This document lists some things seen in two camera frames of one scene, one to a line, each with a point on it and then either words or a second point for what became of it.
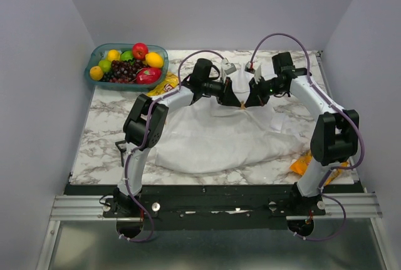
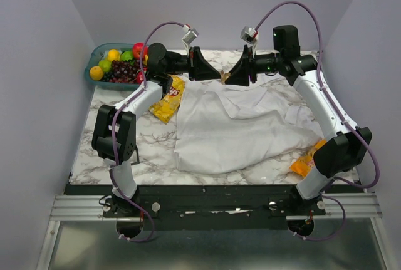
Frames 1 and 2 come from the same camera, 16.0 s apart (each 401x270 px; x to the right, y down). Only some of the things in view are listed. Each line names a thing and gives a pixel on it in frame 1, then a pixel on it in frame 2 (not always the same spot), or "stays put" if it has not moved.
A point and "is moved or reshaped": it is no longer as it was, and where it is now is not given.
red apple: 139,51 stays put
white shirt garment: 211,137 is moved or reshaped
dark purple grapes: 123,72 stays put
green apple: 126,56 stays put
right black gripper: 255,98 to 239,74
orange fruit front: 96,72 stays put
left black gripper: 226,96 to 194,63
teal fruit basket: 100,51 stays put
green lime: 105,65 stays put
